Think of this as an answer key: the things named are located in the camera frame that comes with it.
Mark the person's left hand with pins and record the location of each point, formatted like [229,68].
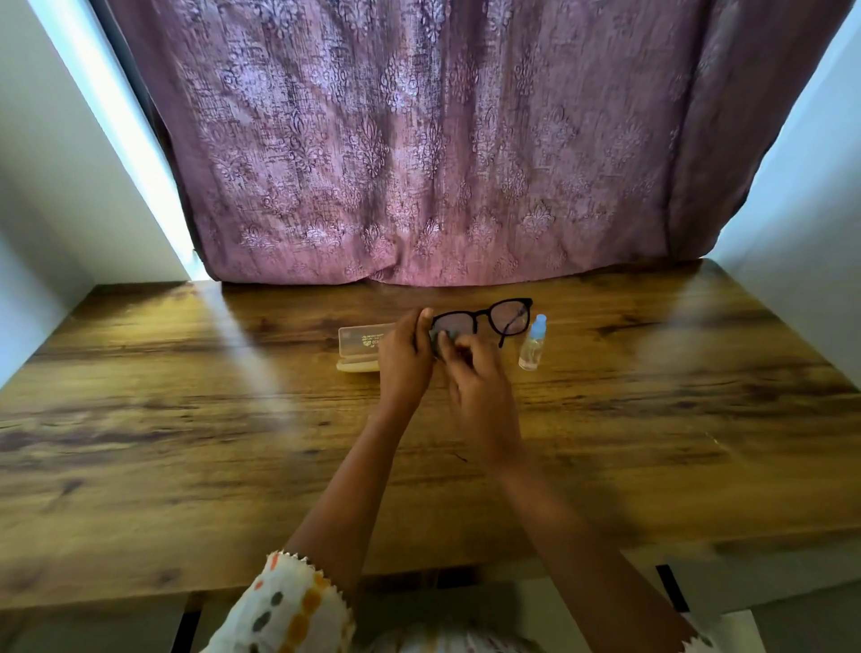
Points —
[405,366]

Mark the person's right hand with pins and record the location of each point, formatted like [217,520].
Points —
[481,397]

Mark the person's left thumb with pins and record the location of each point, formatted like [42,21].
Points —
[426,323]

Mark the person's right thumb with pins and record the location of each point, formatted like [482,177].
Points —
[445,350]

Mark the grey lens cleaning cloth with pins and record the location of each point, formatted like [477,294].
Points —
[446,328]

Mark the black framed eyeglasses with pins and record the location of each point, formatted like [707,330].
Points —
[498,318]

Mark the person's left forearm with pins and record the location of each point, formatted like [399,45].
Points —
[350,498]

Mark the person's right forearm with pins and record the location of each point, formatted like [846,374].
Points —
[585,558]

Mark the beige open eyeglasses case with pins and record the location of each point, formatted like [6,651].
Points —
[360,343]

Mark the small clear spray bottle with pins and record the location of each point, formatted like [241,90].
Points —
[533,344]

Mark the mauve patterned curtain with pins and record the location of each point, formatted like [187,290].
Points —
[464,134]

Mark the white spotted sleeve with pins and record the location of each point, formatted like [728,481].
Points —
[286,609]

